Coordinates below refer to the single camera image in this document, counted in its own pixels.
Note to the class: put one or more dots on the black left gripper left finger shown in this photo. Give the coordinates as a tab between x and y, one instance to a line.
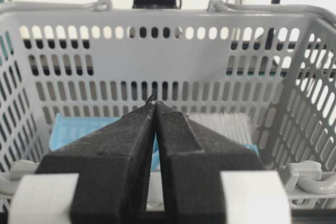
113	164

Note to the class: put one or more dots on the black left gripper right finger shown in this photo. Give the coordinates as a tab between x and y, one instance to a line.
191	159

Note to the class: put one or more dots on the grey plastic shopping basket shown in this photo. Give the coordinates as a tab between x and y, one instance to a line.
274	62

